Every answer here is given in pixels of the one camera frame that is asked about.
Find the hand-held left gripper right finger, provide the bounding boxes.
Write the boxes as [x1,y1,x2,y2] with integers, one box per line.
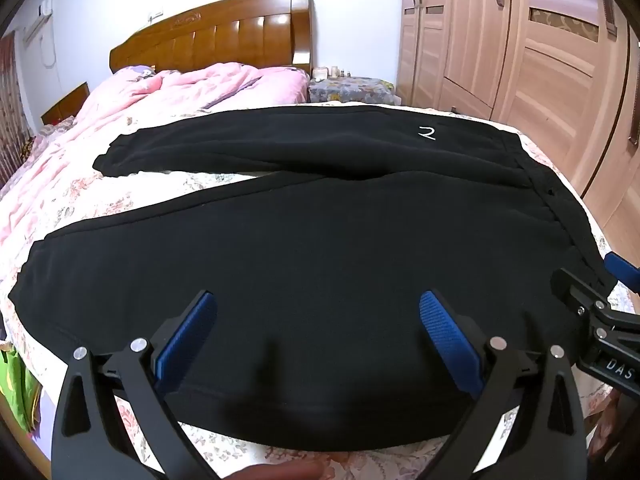
[419,288,587,480]

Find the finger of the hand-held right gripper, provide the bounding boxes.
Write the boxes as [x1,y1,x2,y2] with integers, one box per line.
[550,267,640,348]
[602,251,640,294]

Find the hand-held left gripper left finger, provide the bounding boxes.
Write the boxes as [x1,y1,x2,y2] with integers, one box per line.
[52,289,219,480]

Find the black pants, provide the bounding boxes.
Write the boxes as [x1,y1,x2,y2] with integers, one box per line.
[7,102,610,455]

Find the person's left hand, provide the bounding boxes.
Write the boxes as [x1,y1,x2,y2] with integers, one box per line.
[232,461,327,480]

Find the floral bed sheet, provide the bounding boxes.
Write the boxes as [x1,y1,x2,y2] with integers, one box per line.
[0,101,632,480]

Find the green cloth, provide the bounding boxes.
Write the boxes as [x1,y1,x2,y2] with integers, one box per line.
[0,342,38,433]

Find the wooden wardrobe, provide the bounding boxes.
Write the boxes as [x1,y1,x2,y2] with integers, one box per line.
[394,0,640,243]

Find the pink quilt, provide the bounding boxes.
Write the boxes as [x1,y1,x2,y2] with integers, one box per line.
[0,62,311,261]

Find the small wooden nightstand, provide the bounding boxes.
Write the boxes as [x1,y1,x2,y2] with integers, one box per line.
[40,82,91,126]

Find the nightstand with floral cloth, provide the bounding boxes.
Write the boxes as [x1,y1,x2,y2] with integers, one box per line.
[307,76,399,107]

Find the patterned curtain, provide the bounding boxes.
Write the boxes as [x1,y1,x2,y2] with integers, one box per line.
[0,27,37,188]

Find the white jars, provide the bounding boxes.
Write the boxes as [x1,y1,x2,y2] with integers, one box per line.
[312,65,352,81]

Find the wooden bed headboard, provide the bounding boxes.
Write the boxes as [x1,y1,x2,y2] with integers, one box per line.
[109,0,317,79]

